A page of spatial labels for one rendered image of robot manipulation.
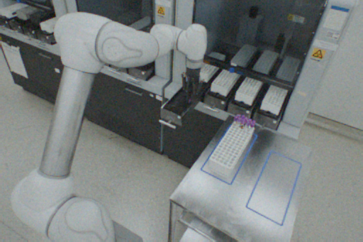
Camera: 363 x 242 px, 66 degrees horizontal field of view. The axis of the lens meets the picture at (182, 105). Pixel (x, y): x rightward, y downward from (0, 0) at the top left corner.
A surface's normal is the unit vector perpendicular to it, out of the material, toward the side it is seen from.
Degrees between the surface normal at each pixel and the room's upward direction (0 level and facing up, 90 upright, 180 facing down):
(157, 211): 0
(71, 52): 64
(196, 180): 0
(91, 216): 2
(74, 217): 9
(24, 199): 53
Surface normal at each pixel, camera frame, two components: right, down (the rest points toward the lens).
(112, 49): -0.25, 0.27
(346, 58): -0.48, 0.54
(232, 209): 0.06, -0.77
